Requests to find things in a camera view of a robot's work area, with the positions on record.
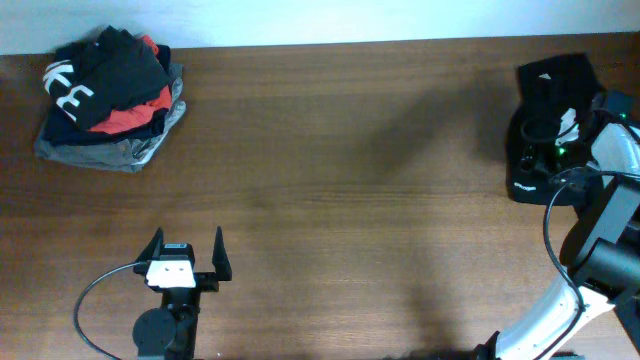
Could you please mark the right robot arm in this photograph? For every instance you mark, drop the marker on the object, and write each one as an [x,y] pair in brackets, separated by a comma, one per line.
[598,265]

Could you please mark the black shirt with white letters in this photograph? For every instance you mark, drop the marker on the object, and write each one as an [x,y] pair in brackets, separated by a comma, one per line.
[89,80]

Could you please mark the red folded garment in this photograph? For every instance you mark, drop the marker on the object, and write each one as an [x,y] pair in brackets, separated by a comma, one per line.
[121,121]

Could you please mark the grey folded garment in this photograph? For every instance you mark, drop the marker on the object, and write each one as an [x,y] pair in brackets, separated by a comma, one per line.
[127,155]

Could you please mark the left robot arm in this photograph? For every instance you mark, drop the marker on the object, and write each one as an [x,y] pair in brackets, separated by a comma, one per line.
[169,331]

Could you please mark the black polo shirt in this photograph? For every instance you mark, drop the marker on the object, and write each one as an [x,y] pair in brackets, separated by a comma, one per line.
[558,82]

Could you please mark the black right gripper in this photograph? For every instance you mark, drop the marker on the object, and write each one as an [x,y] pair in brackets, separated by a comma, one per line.
[536,154]

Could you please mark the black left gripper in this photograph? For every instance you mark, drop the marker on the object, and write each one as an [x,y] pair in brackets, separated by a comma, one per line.
[208,282]

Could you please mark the navy folded garment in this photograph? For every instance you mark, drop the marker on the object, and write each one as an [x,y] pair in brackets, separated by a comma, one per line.
[60,131]

